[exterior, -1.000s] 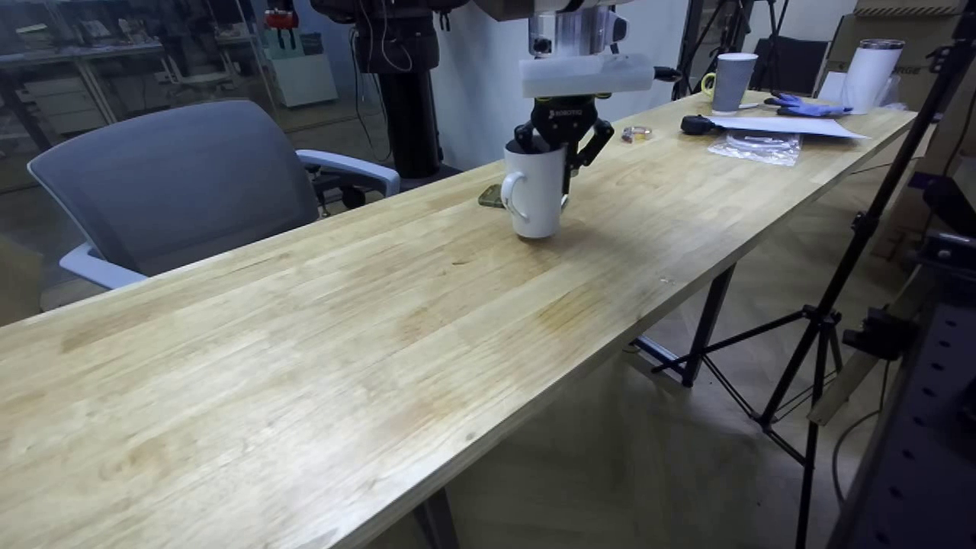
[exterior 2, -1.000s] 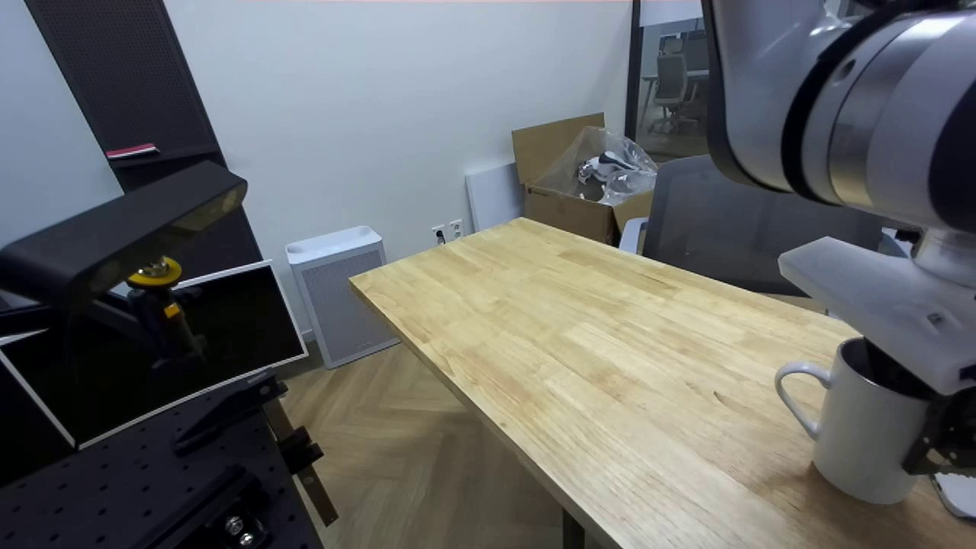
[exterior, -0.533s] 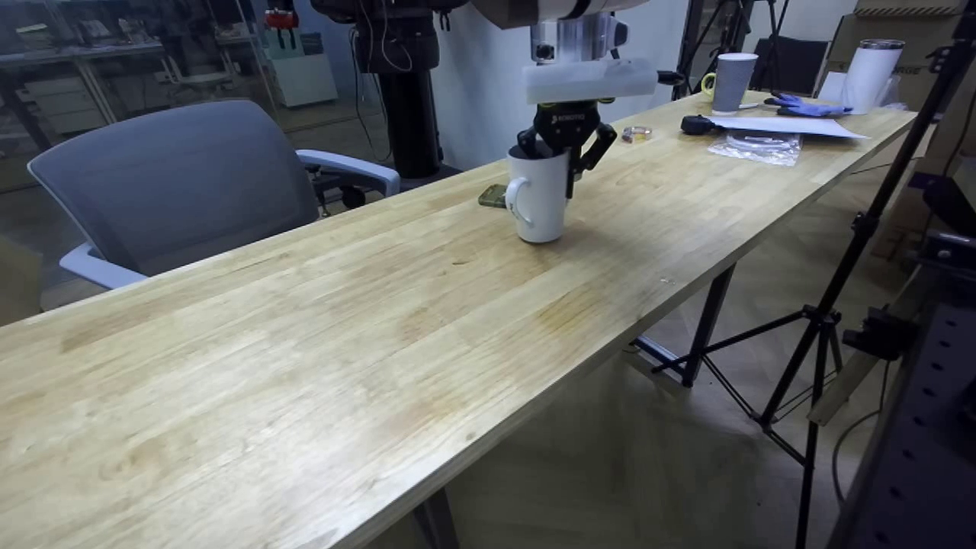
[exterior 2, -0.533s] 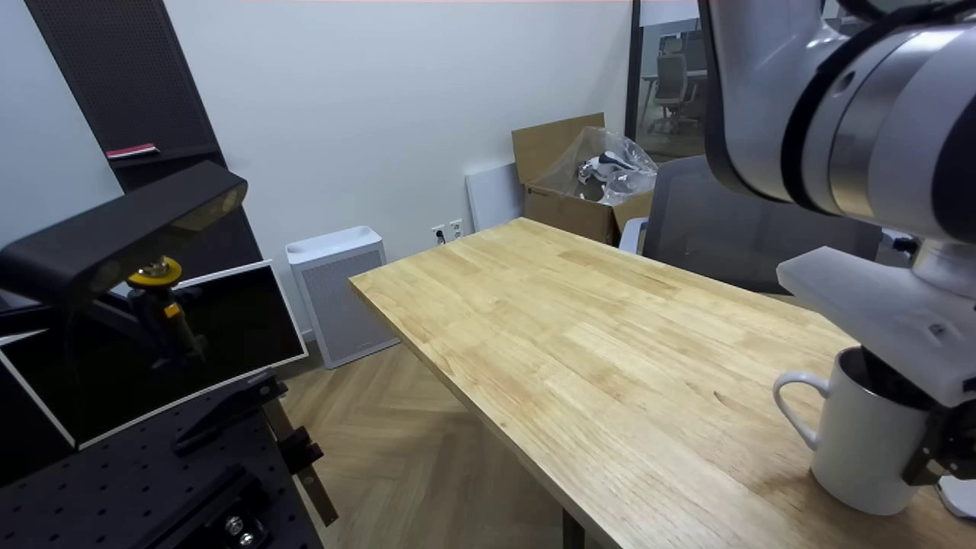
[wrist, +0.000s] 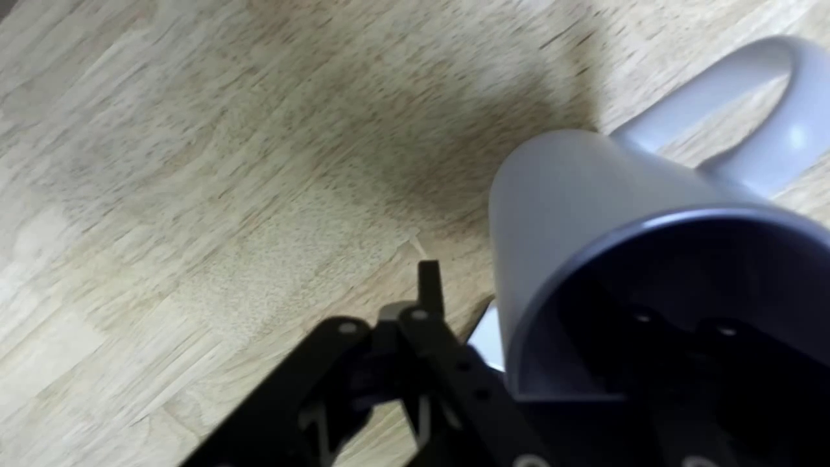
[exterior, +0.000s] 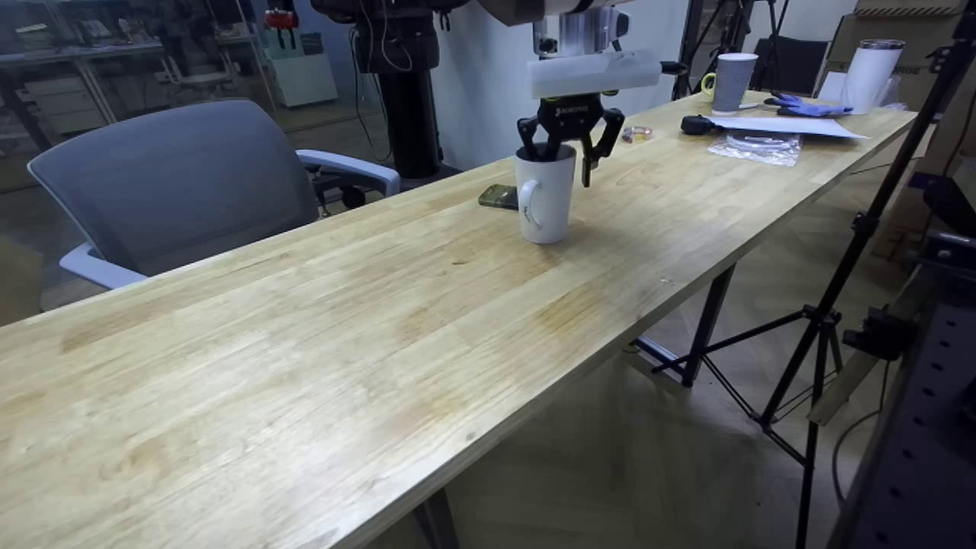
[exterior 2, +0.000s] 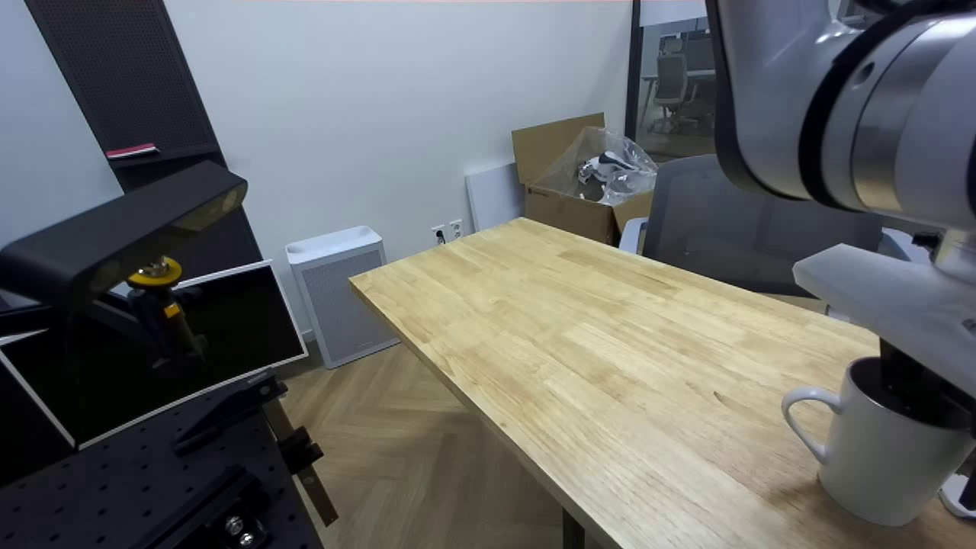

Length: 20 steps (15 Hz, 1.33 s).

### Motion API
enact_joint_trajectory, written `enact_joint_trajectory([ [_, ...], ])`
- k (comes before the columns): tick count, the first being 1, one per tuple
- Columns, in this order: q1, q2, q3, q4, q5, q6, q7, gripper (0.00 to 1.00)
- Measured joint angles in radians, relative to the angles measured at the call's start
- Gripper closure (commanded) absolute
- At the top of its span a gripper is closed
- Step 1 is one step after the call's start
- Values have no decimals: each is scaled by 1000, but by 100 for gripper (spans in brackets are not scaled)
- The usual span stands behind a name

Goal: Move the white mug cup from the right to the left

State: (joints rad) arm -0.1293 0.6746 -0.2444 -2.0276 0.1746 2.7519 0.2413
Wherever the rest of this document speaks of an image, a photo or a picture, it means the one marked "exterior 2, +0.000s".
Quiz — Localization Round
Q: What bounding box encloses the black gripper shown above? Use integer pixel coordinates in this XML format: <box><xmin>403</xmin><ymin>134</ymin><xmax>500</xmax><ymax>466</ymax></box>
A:
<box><xmin>877</xmin><ymin>343</ymin><xmax>973</xmax><ymax>417</ymax></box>

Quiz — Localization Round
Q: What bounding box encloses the white mug cup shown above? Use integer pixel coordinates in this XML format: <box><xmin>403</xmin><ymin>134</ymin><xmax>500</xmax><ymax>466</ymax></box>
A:
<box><xmin>781</xmin><ymin>356</ymin><xmax>973</xmax><ymax>528</ymax></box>

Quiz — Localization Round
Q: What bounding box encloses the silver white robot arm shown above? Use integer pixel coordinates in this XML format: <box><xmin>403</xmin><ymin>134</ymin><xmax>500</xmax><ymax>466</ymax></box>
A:
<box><xmin>704</xmin><ymin>0</ymin><xmax>976</xmax><ymax>407</ymax></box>

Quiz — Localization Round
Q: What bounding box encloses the smartphone with green case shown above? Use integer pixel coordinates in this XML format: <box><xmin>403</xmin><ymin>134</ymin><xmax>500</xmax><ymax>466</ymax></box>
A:
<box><xmin>939</xmin><ymin>458</ymin><xmax>976</xmax><ymax>522</ymax></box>

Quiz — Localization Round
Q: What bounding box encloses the grey office chair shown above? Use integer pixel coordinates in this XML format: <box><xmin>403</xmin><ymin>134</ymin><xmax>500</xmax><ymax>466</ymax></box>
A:
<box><xmin>636</xmin><ymin>155</ymin><xmax>930</xmax><ymax>296</ymax></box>

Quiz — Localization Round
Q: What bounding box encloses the crumpled clear plastic wrap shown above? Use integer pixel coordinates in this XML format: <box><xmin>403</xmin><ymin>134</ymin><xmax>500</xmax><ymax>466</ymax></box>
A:
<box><xmin>547</xmin><ymin>127</ymin><xmax>658</xmax><ymax>206</ymax></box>

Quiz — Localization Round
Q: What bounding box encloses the cardboard box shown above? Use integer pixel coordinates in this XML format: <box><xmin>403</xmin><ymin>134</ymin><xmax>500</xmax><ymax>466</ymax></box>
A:
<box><xmin>511</xmin><ymin>114</ymin><xmax>658</xmax><ymax>247</ymax></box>

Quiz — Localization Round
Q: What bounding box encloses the white flat panel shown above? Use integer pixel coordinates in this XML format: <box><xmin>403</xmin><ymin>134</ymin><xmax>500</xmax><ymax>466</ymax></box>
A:
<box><xmin>465</xmin><ymin>162</ymin><xmax>522</xmax><ymax>231</ymax></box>

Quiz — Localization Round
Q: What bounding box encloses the white air purifier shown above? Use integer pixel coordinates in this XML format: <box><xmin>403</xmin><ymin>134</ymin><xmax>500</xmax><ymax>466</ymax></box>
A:
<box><xmin>287</xmin><ymin>227</ymin><xmax>396</xmax><ymax>370</ymax></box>

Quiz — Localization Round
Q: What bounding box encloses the black perforated breadboard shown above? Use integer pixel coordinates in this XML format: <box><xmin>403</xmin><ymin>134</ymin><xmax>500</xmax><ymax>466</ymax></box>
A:
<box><xmin>0</xmin><ymin>389</ymin><xmax>323</xmax><ymax>549</ymax></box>

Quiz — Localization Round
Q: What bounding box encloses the black white-edged box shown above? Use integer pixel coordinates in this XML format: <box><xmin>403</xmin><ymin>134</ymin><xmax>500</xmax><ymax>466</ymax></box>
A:
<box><xmin>3</xmin><ymin>261</ymin><xmax>304</xmax><ymax>443</ymax></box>

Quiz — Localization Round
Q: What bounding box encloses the black stereo camera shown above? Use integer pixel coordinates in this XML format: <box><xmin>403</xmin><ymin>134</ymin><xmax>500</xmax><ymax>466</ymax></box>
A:
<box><xmin>0</xmin><ymin>162</ymin><xmax>246</xmax><ymax>303</ymax></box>

